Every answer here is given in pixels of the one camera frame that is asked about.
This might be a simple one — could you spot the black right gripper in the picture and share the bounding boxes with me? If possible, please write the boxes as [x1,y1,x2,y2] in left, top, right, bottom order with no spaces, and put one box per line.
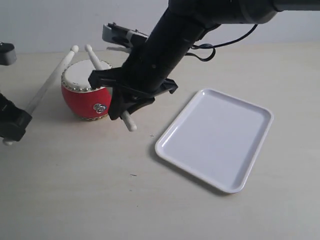
[88,44,178,120]

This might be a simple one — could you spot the wooden drumstick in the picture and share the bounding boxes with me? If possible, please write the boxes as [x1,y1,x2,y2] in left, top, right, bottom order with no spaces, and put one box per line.
[84,44,137,132]
[2,45,80,147]

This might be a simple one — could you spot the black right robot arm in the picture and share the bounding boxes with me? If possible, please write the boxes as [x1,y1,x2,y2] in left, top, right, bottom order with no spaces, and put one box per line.
[88,0,320,120]

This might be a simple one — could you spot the red small drum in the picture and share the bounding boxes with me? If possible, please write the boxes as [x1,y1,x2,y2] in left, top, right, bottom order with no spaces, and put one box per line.
[61,59,112,120]

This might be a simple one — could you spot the white plastic tray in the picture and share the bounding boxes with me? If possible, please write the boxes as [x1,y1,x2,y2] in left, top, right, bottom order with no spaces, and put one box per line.
[154,88,274,194]

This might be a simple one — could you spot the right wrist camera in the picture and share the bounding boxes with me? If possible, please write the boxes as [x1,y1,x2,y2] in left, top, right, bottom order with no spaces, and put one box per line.
[102,23,149,49]

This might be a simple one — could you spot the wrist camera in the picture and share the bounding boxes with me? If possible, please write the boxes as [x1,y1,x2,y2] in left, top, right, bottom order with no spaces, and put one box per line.
[0,42,17,66]
[102,23,149,49]

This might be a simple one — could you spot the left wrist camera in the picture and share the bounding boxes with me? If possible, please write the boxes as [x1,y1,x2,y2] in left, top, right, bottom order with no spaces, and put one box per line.
[0,42,17,66]

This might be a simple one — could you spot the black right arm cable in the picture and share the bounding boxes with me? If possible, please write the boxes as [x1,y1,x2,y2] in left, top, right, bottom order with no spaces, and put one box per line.
[186,23,260,63]

